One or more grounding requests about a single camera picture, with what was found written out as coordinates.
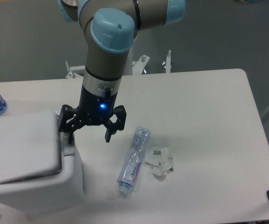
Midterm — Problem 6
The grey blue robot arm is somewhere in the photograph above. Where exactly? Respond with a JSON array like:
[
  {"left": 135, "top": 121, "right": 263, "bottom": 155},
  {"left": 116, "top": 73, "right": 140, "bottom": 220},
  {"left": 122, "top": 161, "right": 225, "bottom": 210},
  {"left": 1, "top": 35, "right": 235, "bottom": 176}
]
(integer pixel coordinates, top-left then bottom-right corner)
[{"left": 57, "top": 0, "right": 186, "bottom": 141}]

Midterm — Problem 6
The white push-lid trash can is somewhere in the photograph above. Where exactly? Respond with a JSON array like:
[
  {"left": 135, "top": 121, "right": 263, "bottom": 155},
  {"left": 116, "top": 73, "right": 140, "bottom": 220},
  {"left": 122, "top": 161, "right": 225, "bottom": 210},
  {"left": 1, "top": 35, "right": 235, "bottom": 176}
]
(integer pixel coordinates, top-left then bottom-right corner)
[{"left": 0, "top": 111, "right": 86, "bottom": 213}]

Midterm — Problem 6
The clear empty plastic bottle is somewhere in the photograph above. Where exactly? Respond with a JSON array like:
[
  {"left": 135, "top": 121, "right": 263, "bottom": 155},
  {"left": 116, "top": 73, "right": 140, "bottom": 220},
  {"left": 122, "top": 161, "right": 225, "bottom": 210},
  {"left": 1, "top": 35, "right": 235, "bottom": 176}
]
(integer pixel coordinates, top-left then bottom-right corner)
[{"left": 117, "top": 127, "right": 151, "bottom": 196}]

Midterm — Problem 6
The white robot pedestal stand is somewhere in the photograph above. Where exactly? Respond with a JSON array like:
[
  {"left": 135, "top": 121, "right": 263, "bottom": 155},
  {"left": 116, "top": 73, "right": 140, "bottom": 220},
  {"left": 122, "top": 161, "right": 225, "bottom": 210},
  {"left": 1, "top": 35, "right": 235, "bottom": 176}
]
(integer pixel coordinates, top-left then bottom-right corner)
[{"left": 65, "top": 50, "right": 172, "bottom": 79}]

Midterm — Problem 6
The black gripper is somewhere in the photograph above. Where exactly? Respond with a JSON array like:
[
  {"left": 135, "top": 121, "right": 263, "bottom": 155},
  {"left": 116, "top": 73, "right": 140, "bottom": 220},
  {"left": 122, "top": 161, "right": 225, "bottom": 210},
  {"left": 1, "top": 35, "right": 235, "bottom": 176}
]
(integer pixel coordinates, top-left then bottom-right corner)
[{"left": 58, "top": 86, "right": 127, "bottom": 144}]

